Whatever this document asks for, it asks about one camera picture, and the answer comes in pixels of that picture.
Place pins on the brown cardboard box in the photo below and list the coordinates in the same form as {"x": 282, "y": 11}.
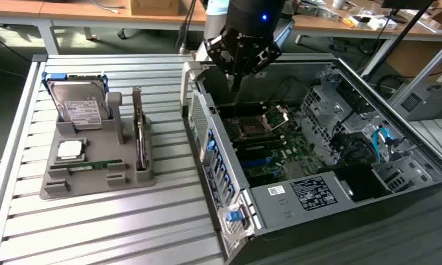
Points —
{"x": 155, "y": 7}

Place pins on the aluminium profile frame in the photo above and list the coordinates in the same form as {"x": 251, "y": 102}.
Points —
{"x": 433, "y": 59}

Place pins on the blue expansion slot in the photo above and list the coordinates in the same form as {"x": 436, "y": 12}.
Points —
{"x": 258, "y": 163}

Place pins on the graphics card with metal bracket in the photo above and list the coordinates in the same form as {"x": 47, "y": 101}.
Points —
{"x": 139, "y": 132}

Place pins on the small metal disk bay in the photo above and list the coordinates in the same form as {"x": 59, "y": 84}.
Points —
{"x": 398, "y": 176}

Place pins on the white cup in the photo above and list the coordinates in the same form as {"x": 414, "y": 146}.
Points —
{"x": 339, "y": 3}

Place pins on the green motherboard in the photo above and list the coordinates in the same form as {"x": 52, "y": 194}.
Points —
{"x": 302, "y": 163}

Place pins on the silver CPU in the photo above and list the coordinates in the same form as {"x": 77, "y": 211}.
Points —
{"x": 71, "y": 150}

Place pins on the CPU socket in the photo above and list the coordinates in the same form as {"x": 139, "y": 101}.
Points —
{"x": 251, "y": 128}

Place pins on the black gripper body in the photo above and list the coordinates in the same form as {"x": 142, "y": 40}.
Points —
{"x": 250, "y": 22}

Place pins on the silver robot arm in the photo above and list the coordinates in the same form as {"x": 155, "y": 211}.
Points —
{"x": 214, "y": 27}

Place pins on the black monitor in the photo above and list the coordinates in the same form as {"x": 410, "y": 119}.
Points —
{"x": 398, "y": 18}

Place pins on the open black PC case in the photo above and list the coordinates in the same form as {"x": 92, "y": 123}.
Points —
{"x": 317, "y": 243}

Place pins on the blue case latch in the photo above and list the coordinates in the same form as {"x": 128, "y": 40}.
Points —
{"x": 232, "y": 216}

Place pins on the hard disk in blue caddy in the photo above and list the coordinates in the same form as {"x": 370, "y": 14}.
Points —
{"x": 77, "y": 94}

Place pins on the black caster wheel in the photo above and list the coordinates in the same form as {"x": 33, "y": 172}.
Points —
{"x": 121, "y": 34}

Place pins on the grey tower computer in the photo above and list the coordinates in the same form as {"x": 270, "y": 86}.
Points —
{"x": 428, "y": 105}

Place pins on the dark RAM stick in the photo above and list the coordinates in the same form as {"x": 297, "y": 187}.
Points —
{"x": 262, "y": 147}

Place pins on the wooden desk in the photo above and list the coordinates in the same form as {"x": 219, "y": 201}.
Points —
{"x": 306, "y": 26}
{"x": 21, "y": 13}

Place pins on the grey parts rack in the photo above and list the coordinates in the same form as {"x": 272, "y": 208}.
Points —
{"x": 99, "y": 150}

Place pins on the small white yellow box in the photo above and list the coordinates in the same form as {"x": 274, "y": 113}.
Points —
{"x": 357, "y": 22}

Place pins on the black tripod pole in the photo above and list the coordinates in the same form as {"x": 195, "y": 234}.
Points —
{"x": 399, "y": 37}

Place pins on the blue card retention clip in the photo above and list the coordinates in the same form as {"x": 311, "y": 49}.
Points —
{"x": 218, "y": 157}
{"x": 211, "y": 145}
{"x": 228, "y": 185}
{"x": 222, "y": 167}
{"x": 224, "y": 177}

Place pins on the grey power supply unit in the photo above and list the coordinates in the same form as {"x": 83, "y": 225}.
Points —
{"x": 276, "y": 209}

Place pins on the green RAM stick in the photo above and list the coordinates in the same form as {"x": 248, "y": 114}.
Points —
{"x": 95, "y": 164}

